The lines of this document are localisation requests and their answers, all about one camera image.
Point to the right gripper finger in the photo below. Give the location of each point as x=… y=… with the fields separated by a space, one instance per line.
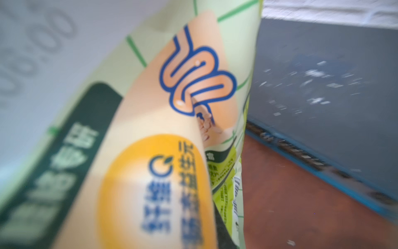
x=223 y=237

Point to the green oats bag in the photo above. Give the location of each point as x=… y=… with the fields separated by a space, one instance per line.
x=122 y=122

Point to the grey network switch box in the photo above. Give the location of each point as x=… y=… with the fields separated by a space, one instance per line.
x=325 y=96

